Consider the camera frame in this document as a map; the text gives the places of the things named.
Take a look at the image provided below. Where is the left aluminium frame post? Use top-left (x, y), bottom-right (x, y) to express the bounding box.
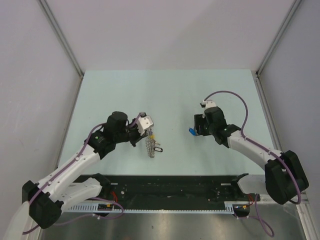
top-left (37, 0), bottom-right (85, 77)

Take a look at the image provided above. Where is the white slotted cable duct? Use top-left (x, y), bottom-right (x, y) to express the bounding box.
top-left (65, 201), bottom-right (251, 214)

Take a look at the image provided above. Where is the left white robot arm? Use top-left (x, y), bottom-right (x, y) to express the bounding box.
top-left (22, 111), bottom-right (154, 229)

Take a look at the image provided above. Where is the right aluminium frame post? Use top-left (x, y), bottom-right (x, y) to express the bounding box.
top-left (254, 0), bottom-right (303, 76)

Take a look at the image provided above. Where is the aluminium frame post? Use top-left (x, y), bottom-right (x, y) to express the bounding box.
top-left (37, 0), bottom-right (85, 77)
top-left (254, 0), bottom-right (303, 76)

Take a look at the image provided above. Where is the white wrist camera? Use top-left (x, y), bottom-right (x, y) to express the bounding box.
top-left (136, 112), bottom-right (154, 136)
top-left (200, 99), bottom-right (217, 109)

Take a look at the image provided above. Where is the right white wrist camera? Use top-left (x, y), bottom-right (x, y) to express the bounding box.
top-left (200, 99), bottom-right (217, 109)

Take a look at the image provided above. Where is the purple cable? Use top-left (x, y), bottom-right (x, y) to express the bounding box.
top-left (203, 90), bottom-right (305, 205)
top-left (22, 112), bottom-right (143, 236)

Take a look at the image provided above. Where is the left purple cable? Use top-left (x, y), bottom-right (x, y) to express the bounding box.
top-left (22, 112), bottom-right (143, 236)

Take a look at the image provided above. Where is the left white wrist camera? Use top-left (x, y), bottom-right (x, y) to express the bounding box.
top-left (136, 112), bottom-right (154, 136)

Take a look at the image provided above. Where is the large silver keyring holder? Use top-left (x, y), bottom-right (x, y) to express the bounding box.
top-left (145, 136), bottom-right (156, 158)

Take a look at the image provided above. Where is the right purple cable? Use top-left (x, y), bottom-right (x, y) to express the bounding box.
top-left (203, 90), bottom-right (305, 205)

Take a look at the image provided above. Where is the blue key tag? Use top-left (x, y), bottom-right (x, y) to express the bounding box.
top-left (188, 128), bottom-right (197, 136)

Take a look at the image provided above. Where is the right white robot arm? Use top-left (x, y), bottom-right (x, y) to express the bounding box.
top-left (190, 106), bottom-right (310, 205)

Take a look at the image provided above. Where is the black key tag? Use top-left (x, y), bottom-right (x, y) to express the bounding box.
top-left (154, 147), bottom-right (164, 153)

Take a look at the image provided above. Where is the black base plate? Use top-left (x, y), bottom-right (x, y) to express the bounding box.
top-left (92, 173), bottom-right (259, 207)

